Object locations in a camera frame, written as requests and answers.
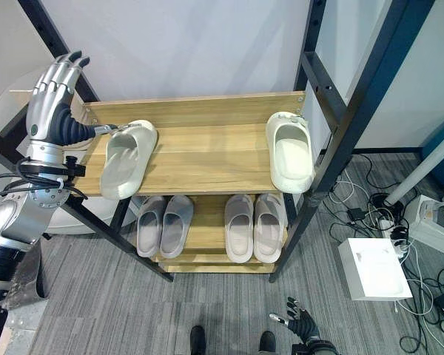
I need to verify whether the closed white box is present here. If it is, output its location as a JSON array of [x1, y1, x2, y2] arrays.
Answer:
[[337, 237, 414, 302]]

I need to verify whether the black floor cable tangle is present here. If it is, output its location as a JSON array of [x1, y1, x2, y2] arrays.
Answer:
[[328, 153, 417, 240]]

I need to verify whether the cream slipper with tagged strap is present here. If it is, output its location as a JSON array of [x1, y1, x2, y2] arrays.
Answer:
[[265, 110, 317, 195]]

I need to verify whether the robot dark foot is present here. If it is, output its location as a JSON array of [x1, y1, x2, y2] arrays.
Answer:
[[189, 325, 207, 355], [258, 331, 277, 355]]

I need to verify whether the black metal rack frame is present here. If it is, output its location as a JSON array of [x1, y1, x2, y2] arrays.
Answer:
[[0, 0, 436, 284]]

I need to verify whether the cream slipper with smooth strap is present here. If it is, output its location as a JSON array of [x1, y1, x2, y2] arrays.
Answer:
[[99, 119, 159, 200]]

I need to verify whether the open white cardboard box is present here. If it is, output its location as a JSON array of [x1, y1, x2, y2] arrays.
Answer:
[[406, 195, 444, 257]]

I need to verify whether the white round furniture piece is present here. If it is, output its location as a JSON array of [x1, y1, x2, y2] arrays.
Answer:
[[0, 66, 108, 236]]

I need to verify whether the robot left dark foot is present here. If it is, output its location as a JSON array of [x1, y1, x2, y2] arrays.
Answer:
[[189, 325, 207, 355]]

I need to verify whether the grey slipper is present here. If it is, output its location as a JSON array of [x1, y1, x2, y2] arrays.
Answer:
[[135, 195, 167, 259], [158, 195, 195, 260]]

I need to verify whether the white power strip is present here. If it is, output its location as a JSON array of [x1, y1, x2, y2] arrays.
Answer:
[[379, 217, 411, 260]]

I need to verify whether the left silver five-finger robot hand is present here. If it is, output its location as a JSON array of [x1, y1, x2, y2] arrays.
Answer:
[[24, 51, 119, 147]]

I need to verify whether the white round pole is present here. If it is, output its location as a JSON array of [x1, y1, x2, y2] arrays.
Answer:
[[386, 146, 444, 206]]

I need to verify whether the small wooden rack shelf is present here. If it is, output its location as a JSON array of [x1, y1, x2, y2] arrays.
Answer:
[[131, 192, 289, 274]]

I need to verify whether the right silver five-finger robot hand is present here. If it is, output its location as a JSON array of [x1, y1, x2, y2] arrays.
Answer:
[[269, 297, 321, 339]]

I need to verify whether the robot right dark foot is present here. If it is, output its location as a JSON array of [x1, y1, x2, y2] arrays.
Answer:
[[258, 331, 277, 355]]

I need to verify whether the large wooden rack shelf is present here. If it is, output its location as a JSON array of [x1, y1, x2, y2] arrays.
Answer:
[[72, 91, 321, 197]]

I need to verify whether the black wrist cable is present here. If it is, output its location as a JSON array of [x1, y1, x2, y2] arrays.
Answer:
[[0, 158, 89, 208]]

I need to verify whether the white floor cable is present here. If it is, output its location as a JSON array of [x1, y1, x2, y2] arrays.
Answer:
[[391, 236, 444, 355]]

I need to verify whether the beige slipper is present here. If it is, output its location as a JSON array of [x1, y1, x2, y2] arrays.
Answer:
[[224, 193, 255, 263], [252, 192, 286, 263]]

